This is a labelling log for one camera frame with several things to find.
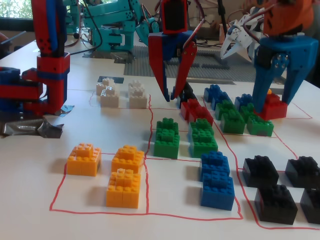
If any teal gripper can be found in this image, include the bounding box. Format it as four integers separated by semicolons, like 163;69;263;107
136;17;162;45

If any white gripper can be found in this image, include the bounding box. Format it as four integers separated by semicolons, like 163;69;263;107
221;14;253;60

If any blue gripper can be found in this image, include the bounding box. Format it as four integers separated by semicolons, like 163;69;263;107
251;35;320;114

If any red and blue gripper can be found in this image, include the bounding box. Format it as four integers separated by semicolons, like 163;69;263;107
147;0;198;102

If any green lego block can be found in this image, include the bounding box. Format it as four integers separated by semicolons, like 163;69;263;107
241;102;257;123
189;132;219;159
156;117;180;141
188;118;216;142
153;131;181;160
214;99;236;121
246;113;275;137
220;109;246;135

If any white lego block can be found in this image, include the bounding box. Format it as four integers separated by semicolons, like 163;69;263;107
96;77;117;97
129;89;148;109
128;79;145;97
99;86;120;108

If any grey lego baseplate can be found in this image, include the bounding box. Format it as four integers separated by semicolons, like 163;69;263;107
123;44;286;85

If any grey lego brick frame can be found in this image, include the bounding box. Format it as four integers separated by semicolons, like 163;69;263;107
163;51;231;70

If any grey duct tape patch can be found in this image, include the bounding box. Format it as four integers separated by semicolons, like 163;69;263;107
82;51;136;64

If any black cable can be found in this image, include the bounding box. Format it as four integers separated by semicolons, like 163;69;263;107
66;4;104;56

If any crumpled silver duct tape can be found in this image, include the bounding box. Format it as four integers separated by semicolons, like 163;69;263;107
0;117;65;139

